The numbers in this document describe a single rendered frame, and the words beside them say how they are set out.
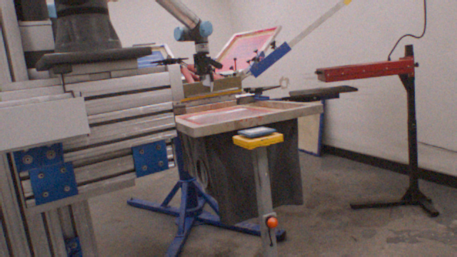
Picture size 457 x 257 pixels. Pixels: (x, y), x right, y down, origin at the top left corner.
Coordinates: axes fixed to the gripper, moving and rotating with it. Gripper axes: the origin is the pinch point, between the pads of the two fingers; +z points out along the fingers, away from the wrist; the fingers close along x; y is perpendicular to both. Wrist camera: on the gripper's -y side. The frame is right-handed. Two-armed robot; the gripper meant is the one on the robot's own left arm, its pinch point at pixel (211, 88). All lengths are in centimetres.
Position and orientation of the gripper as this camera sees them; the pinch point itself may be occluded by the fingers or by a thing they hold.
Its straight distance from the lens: 188.5
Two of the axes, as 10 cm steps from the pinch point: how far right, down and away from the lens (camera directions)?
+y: -9.1, 1.7, -3.7
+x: 3.9, 1.0, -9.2
